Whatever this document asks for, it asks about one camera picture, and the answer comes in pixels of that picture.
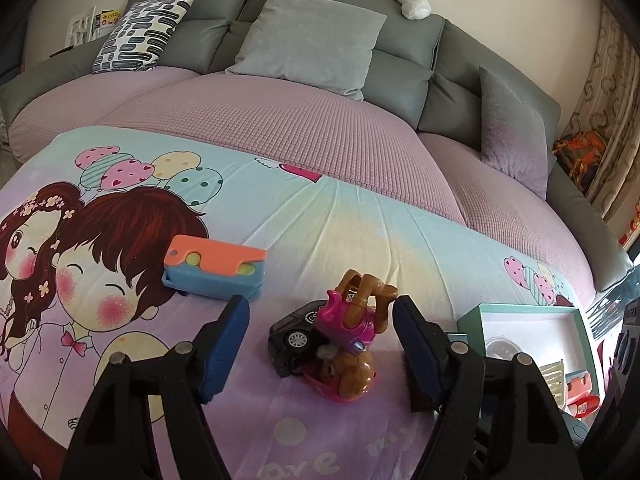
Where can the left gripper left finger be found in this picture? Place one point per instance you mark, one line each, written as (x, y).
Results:
(114, 437)

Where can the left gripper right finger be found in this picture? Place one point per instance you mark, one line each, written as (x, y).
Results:
(495, 419)

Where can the red small bottle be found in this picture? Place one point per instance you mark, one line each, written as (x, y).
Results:
(584, 406)

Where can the cream hair claw clip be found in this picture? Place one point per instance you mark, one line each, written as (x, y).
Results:
(554, 377)

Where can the white smart watch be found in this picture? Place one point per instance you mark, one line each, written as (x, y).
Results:
(501, 348)

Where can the pink brown dog figure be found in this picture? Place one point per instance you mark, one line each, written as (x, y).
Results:
(357, 310)

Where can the orange blue toy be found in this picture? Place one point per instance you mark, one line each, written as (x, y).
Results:
(578, 383)
(213, 269)

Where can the black toy car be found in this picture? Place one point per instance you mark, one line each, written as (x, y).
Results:
(293, 342)

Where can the teal cardboard box tray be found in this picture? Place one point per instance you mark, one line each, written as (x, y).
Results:
(546, 334)

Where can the red hanging decoration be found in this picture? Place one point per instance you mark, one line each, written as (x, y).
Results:
(631, 234)

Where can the cartoon couple blanket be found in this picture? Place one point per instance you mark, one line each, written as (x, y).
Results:
(119, 242)

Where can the orange bag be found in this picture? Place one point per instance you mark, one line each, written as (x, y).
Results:
(580, 155)

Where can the grey purple right cushion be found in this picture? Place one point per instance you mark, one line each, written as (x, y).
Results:
(513, 135)

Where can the patterned curtain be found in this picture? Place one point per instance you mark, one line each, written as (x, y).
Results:
(609, 106)

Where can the grey sofa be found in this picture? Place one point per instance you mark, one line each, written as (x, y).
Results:
(414, 137)

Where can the black white patterned cushion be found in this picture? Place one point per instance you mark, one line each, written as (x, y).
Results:
(140, 36)

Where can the white magazine rack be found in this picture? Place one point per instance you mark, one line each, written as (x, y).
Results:
(90, 25)

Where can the grey centre cushion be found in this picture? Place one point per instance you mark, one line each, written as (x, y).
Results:
(324, 44)

